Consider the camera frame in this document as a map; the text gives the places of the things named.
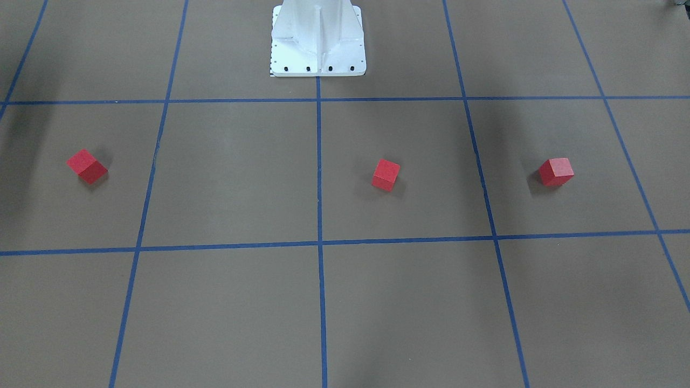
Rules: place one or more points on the red block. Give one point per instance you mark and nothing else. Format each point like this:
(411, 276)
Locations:
(385, 175)
(556, 171)
(87, 167)

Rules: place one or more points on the white pedestal column base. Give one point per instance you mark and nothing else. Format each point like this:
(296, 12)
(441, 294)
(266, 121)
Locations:
(317, 39)

